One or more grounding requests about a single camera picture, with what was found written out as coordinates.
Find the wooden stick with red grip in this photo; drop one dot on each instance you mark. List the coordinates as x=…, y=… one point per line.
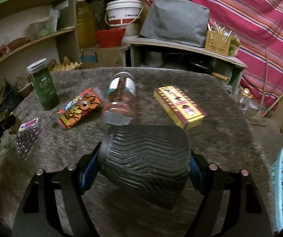
x=278, y=100

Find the red plastic basket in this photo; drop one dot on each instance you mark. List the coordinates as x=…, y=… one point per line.
x=109, y=38

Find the purple blister pack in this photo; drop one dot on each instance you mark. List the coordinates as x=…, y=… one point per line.
x=26, y=139

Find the wooden wall shelf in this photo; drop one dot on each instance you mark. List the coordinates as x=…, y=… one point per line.
x=65, y=39

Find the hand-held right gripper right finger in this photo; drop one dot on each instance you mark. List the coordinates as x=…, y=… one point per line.
x=196, y=172

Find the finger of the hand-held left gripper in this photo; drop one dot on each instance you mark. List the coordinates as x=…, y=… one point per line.
x=4, y=124

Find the egg carton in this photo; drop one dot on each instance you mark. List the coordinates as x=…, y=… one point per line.
x=67, y=65

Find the green jar with clear lid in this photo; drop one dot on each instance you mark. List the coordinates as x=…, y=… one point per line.
x=45, y=88

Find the orange cartoon snack packet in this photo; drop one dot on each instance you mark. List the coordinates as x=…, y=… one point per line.
x=79, y=109

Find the green leafy vegetable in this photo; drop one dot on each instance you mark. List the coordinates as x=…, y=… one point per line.
x=235, y=45

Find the yellow red carton box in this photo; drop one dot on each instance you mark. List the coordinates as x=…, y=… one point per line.
x=180, y=107

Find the grey wooden shelf unit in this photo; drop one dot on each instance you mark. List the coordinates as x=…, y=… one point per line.
x=180, y=48

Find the red striped cloth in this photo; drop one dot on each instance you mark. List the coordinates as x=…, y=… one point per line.
x=254, y=17

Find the wooden chopstick holder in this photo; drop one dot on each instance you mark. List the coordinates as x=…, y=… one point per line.
x=216, y=43

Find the black ribbed plastic tray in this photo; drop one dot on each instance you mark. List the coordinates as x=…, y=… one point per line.
x=146, y=163

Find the white plastic bucket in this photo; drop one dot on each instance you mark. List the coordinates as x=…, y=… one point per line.
x=123, y=12

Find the grey fabric bag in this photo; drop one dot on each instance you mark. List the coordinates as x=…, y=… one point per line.
x=176, y=19

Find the yellow label oil bottle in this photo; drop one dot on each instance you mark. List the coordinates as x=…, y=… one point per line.
x=246, y=98

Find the clear plastic jar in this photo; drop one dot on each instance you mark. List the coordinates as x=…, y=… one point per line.
x=120, y=98

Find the large amber oil jug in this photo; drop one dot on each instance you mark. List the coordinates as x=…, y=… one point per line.
x=86, y=22

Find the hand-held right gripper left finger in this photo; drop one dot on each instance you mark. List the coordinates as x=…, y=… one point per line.
x=89, y=175

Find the worn cardboard box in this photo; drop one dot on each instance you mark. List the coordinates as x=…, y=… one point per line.
x=107, y=56

